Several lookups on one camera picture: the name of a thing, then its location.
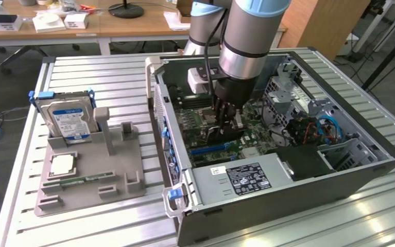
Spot silver chipset heat sink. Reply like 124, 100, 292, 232
240, 148, 264, 158

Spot grey parts rack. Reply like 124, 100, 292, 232
33, 107, 147, 218

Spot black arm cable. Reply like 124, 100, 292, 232
203, 5, 235, 103

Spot green motherboard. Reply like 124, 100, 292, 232
175, 91, 280, 168

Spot black chair base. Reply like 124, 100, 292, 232
0, 45, 52, 76

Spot hard disk blue caddy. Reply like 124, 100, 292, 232
28, 89, 101, 145

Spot black lamp base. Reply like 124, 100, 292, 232
107, 0, 145, 19

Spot black power connector bundle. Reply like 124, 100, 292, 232
284, 115, 318, 147

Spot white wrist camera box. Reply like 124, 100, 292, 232
187, 67, 216, 95

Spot blue data wire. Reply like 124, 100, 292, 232
315, 114, 344, 147

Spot black open PC case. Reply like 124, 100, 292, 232
144, 50, 395, 246

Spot wooden desk white frame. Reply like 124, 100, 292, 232
0, 0, 112, 56
100, 0, 287, 56

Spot white box round lid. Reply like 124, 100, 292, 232
32, 12, 67, 33

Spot white box black top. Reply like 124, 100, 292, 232
0, 14, 23, 32

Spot grey power supply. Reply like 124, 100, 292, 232
189, 153, 296, 206

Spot RAM slot white latches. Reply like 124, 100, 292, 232
177, 98, 215, 107
176, 93, 215, 100

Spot silver disk bay bracket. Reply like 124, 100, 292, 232
316, 137, 382, 172

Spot white paper stack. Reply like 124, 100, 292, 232
164, 11, 192, 31

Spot black power adapter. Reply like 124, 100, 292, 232
347, 51, 364, 64

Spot silver CPU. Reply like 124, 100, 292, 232
49, 155, 75, 175

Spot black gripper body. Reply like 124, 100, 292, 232
213, 76, 258, 107

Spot silver perforated drive cage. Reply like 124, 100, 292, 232
264, 55, 323, 146

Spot grey floor cable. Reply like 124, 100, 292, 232
0, 107, 29, 122

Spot green RAM stick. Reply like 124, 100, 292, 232
43, 172, 111, 186

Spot red wire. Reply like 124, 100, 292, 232
303, 122, 316, 145

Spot wooden cabinet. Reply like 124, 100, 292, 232
278, 0, 371, 62

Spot CPU socket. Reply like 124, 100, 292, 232
196, 105, 216, 129

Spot black expansion slot blue latch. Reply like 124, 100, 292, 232
196, 153, 239, 166

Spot black stand leg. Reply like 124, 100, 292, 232
360, 23, 395, 90

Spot cardboard box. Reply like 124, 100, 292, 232
176, 0, 193, 18

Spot small white box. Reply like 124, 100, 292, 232
63, 12, 88, 29

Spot grey expansion card retainer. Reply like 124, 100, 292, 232
144, 57, 165, 100

